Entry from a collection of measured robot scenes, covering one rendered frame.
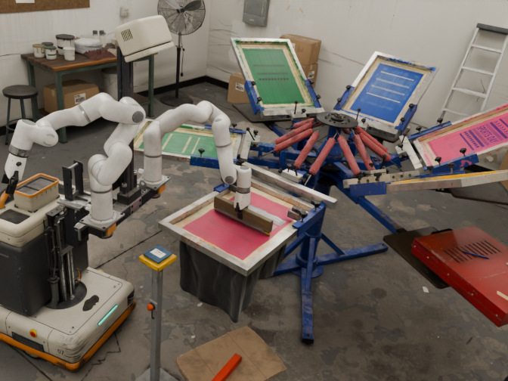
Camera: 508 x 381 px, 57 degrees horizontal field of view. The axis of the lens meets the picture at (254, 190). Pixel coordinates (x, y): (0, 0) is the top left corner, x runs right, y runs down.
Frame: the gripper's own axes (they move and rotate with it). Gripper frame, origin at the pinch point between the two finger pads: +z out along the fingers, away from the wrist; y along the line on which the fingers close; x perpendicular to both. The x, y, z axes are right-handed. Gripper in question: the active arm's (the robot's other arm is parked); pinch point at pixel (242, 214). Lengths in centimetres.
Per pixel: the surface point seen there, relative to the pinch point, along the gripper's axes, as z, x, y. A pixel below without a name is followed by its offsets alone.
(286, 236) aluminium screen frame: 4.0, 28.2, -1.1
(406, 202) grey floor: 105, 24, -284
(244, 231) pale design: 6.0, 6.1, 5.9
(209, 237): 5.1, -4.1, 23.5
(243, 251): 6.6, 16.0, 20.8
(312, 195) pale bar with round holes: -0.3, 20.3, -45.6
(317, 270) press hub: 101, 5, -110
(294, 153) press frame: -1, -20, -94
